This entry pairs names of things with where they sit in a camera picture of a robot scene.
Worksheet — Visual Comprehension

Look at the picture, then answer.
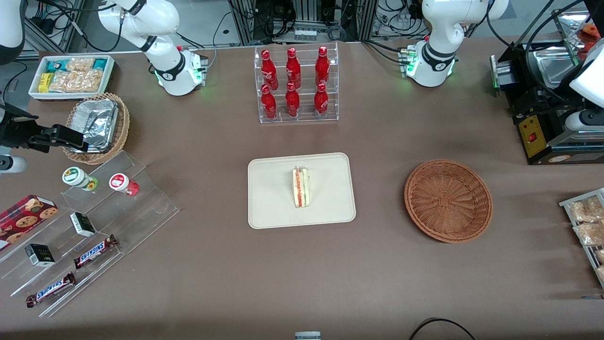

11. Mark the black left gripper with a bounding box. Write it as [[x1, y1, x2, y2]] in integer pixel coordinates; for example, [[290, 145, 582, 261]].
[[512, 86, 574, 125]]

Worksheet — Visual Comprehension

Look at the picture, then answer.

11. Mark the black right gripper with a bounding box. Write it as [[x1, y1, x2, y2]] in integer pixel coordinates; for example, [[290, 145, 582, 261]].
[[0, 105, 90, 154]]

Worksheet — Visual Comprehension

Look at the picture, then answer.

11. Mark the triangle sandwich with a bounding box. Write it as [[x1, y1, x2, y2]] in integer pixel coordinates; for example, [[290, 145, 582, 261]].
[[291, 165, 311, 209]]

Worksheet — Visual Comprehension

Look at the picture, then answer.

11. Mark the silver foil tray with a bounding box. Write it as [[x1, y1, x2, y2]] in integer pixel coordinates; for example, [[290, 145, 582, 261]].
[[69, 99, 119, 153]]

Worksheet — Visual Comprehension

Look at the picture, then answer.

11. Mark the wicker basket with foil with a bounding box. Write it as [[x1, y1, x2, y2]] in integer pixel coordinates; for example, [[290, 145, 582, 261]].
[[62, 93, 131, 166]]

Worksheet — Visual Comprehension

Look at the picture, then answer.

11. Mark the grey metal bread tray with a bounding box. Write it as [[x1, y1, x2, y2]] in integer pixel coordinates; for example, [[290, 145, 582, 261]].
[[559, 187, 604, 289]]

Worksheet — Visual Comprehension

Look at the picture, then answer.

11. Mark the round brown wicker basket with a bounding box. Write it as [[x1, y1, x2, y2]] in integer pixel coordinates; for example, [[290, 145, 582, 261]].
[[404, 159, 494, 244]]

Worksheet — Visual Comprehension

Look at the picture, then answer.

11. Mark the beige plastic tray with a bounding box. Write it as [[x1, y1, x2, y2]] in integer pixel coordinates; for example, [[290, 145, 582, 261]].
[[248, 152, 357, 230]]

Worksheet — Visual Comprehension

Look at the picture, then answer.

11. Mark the green label white cup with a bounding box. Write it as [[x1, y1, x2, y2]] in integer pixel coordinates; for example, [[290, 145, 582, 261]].
[[61, 166, 99, 192]]

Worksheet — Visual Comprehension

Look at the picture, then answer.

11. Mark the black machine with yellow label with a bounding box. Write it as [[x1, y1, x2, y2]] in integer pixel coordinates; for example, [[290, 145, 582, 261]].
[[489, 40, 604, 166]]

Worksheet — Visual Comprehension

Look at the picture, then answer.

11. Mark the large clear cracker bag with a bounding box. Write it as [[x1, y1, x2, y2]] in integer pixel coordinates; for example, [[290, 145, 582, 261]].
[[49, 69, 104, 94]]

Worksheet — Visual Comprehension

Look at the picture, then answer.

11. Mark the red label white cup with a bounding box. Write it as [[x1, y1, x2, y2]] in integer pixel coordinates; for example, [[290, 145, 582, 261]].
[[109, 173, 141, 197]]

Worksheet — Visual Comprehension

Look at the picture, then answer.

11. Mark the small clear cracker bag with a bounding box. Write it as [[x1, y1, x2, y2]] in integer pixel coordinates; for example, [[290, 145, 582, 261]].
[[66, 57, 96, 73]]

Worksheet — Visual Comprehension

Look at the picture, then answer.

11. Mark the white plastic snack bin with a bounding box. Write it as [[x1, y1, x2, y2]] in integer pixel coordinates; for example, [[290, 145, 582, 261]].
[[28, 55, 116, 102]]

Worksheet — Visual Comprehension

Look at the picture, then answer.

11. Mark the red cookie box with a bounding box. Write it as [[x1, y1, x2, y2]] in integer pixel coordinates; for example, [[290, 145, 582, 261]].
[[0, 194, 59, 247]]

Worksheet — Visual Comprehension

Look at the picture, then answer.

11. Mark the small black box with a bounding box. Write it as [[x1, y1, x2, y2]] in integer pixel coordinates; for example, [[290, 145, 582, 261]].
[[69, 212, 97, 238], [24, 243, 56, 268]]

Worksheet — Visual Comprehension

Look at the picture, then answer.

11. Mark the clear acrylic stepped stand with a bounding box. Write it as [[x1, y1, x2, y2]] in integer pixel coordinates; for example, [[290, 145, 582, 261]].
[[0, 150, 181, 318]]

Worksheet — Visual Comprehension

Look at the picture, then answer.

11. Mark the Snickers bar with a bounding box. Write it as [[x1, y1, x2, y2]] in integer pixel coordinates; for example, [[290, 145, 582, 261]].
[[25, 272, 77, 309], [73, 234, 119, 270]]

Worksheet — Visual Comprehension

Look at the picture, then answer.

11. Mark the clear bag of bread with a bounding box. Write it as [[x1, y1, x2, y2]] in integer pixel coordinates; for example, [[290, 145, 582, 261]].
[[573, 221, 604, 247], [568, 195, 604, 223]]

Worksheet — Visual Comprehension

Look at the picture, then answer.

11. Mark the red cola bottle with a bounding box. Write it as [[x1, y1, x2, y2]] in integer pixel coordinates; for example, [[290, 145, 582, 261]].
[[285, 47, 302, 90], [315, 46, 331, 88], [260, 84, 278, 120], [260, 49, 279, 91], [285, 82, 301, 118], [313, 83, 329, 119]]

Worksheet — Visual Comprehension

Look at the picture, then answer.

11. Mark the clear acrylic bottle rack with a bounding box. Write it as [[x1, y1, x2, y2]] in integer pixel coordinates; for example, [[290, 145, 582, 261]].
[[254, 42, 340, 125]]

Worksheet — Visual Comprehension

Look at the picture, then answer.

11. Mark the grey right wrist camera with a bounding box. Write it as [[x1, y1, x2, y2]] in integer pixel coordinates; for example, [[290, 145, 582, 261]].
[[0, 156, 27, 174]]

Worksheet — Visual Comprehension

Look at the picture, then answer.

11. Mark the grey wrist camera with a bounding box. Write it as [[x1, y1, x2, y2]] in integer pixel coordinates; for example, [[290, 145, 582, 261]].
[[0, 156, 27, 174], [564, 109, 604, 133]]

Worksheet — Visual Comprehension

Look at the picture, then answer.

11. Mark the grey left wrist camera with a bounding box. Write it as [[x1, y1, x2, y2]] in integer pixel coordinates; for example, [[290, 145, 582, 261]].
[[564, 109, 604, 133]]

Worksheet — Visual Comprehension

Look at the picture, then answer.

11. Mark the aluminium frame rack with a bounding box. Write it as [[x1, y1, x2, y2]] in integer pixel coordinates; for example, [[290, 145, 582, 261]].
[[228, 0, 379, 46]]

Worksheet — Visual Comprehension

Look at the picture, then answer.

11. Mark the black cable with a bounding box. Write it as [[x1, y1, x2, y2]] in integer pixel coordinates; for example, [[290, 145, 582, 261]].
[[408, 317, 478, 340]]

